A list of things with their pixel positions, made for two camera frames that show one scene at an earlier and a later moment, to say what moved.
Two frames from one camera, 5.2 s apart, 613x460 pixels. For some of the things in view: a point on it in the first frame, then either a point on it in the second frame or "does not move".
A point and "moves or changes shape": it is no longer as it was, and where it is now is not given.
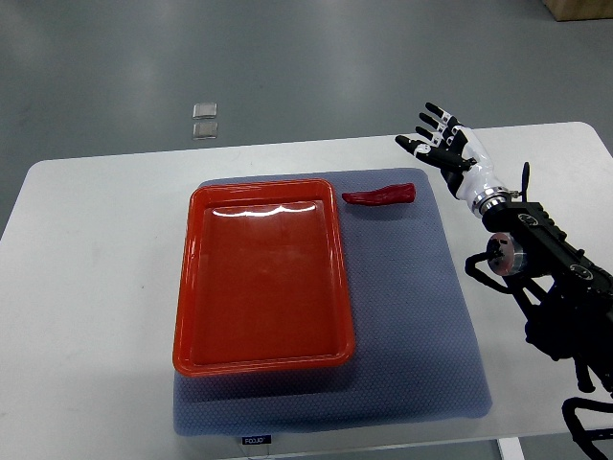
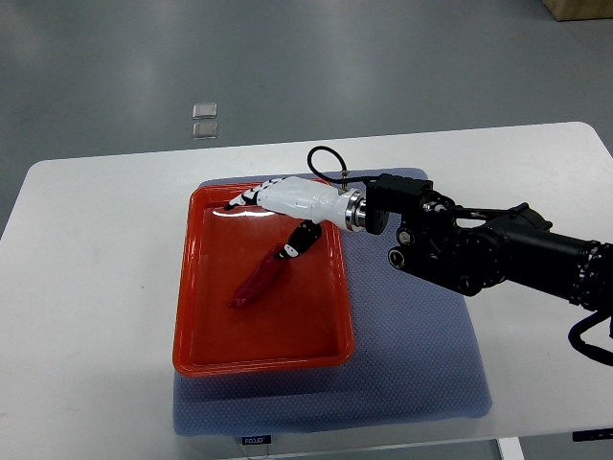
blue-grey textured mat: x=418 y=354 does not move
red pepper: x=391 y=194 moves or changes shape
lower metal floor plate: x=205 y=130 does not move
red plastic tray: x=263 y=283 does not move
